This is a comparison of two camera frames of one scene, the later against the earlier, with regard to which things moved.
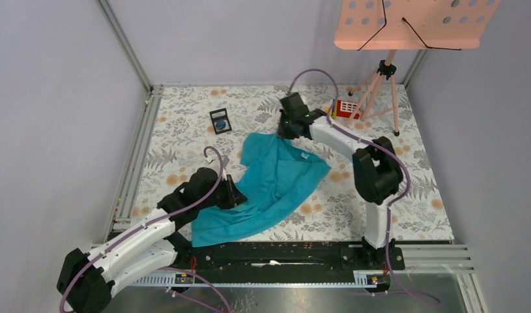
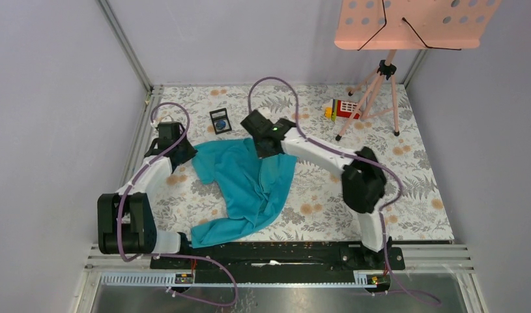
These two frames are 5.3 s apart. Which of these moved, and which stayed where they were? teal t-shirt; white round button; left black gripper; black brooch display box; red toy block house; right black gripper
Moved: right black gripper; left black gripper; teal t-shirt
Stayed: white round button; black brooch display box; red toy block house
